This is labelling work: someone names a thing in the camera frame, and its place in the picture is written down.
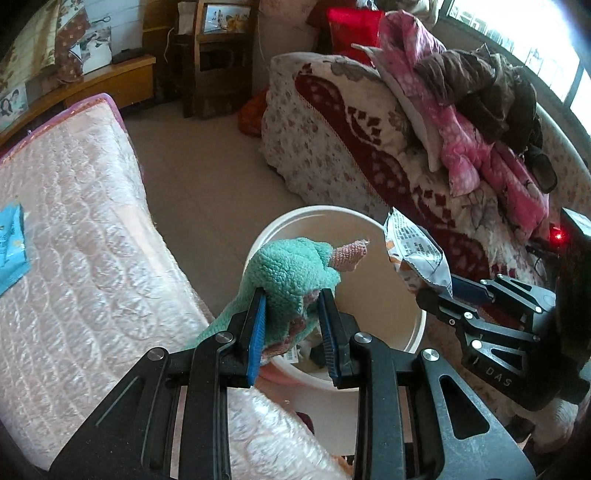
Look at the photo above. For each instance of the floral sofa cover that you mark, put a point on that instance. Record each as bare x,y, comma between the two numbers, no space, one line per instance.
337,135

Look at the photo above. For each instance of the white trash bucket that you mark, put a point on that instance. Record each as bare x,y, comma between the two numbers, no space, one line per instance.
374,294

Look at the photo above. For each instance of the teal green towel rag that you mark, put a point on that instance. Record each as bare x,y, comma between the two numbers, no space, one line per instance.
292,273

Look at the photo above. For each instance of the blue snack bag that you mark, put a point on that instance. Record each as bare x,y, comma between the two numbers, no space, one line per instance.
13,256

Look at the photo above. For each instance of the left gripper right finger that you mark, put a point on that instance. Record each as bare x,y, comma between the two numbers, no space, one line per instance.
417,417

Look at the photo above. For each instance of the wooden shelf chair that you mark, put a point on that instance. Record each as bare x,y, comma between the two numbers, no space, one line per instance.
220,58

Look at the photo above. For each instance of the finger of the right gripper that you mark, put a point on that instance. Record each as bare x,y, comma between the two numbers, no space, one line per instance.
504,291
465,318

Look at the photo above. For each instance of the dark brown clothes pile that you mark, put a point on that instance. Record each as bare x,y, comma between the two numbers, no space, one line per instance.
497,98

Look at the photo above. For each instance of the floral yellow blanket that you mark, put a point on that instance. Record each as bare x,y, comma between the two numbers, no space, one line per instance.
46,44

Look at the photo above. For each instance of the pink padded jacket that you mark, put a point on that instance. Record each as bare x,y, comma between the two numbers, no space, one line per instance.
451,141

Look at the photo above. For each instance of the white printed snack bag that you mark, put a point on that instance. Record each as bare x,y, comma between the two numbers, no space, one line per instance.
416,257

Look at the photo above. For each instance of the red bag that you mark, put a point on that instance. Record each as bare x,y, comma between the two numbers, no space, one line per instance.
349,26

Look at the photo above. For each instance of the wooden tv cabinet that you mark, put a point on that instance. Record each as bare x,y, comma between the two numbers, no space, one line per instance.
127,83

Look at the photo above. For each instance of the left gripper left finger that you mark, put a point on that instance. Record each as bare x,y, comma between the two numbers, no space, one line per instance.
130,433

